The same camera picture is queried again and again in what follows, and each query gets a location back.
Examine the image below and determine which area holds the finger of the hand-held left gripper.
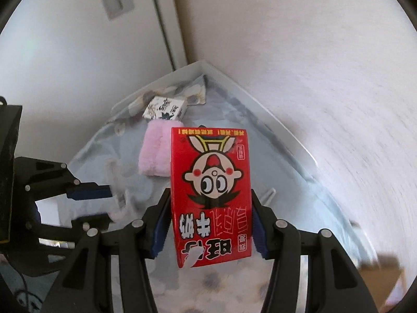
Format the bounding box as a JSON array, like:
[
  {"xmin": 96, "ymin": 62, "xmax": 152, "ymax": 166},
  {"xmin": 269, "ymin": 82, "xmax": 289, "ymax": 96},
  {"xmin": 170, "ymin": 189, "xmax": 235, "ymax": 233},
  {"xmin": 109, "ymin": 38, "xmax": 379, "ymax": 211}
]
[
  {"xmin": 14, "ymin": 156, "xmax": 113, "ymax": 217},
  {"xmin": 10, "ymin": 213, "xmax": 113, "ymax": 278}
]

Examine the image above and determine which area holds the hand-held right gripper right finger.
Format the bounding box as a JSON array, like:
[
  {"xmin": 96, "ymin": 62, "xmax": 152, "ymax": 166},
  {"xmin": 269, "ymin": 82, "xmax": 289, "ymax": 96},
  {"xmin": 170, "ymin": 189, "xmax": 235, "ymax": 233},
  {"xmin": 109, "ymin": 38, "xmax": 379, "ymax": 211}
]
[{"xmin": 251, "ymin": 189, "xmax": 373, "ymax": 313}]

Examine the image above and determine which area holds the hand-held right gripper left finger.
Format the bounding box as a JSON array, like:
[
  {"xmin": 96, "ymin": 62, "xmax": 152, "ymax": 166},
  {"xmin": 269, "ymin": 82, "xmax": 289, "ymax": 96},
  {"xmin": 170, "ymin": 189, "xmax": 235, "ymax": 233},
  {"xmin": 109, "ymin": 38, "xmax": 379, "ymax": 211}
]
[{"xmin": 47, "ymin": 189, "xmax": 173, "ymax": 313}]

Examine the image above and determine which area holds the red milk carton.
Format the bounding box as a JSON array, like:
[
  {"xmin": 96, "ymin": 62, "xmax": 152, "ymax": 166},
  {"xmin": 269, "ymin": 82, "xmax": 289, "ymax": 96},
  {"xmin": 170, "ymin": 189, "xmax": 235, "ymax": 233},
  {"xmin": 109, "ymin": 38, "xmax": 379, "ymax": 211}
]
[{"xmin": 170, "ymin": 127, "xmax": 254, "ymax": 268}]

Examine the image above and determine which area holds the brown cardboard box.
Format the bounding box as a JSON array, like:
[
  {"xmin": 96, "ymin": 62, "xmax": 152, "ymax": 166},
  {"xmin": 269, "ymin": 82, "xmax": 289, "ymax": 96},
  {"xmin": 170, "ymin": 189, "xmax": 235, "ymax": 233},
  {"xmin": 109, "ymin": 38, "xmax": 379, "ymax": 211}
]
[{"xmin": 357, "ymin": 250, "xmax": 406, "ymax": 305}]

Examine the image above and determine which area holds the clear plastic clip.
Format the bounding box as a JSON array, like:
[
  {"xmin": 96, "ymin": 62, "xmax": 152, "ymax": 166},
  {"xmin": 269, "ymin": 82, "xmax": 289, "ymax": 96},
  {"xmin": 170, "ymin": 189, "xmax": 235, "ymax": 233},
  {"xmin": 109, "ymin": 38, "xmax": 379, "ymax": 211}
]
[{"xmin": 260, "ymin": 187, "xmax": 278, "ymax": 207}]

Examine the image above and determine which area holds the pink fluffy hair band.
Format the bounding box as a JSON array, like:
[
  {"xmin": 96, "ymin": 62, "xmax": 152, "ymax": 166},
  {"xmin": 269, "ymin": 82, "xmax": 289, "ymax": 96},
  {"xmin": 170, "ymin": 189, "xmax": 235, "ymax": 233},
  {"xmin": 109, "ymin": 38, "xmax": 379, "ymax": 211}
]
[{"xmin": 138, "ymin": 120, "xmax": 173, "ymax": 177}]

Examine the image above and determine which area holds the small white patterned box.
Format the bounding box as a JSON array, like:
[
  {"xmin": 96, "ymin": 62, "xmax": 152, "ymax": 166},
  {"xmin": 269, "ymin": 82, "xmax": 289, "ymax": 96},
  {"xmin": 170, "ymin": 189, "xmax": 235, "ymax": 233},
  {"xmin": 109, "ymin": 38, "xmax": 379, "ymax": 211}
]
[{"xmin": 142, "ymin": 95, "xmax": 188, "ymax": 123}]

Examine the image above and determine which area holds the white wardrobe door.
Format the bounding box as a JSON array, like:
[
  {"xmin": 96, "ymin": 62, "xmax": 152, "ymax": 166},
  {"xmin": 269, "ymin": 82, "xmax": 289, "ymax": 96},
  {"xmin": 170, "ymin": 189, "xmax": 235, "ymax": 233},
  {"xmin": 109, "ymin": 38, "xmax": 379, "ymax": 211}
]
[{"xmin": 0, "ymin": 0, "xmax": 188, "ymax": 157}]

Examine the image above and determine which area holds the floral light blue cloth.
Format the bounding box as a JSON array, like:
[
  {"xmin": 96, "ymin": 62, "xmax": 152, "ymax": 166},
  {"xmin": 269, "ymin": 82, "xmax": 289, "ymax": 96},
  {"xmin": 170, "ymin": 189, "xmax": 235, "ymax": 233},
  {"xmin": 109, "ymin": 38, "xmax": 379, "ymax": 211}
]
[{"xmin": 0, "ymin": 73, "xmax": 380, "ymax": 313}]

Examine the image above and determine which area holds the black cable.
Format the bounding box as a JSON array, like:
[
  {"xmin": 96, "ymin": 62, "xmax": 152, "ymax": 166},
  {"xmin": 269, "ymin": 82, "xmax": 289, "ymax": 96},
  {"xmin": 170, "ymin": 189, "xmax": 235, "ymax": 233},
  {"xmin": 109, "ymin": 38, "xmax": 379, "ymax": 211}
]
[{"xmin": 11, "ymin": 266, "xmax": 31, "ymax": 305}]

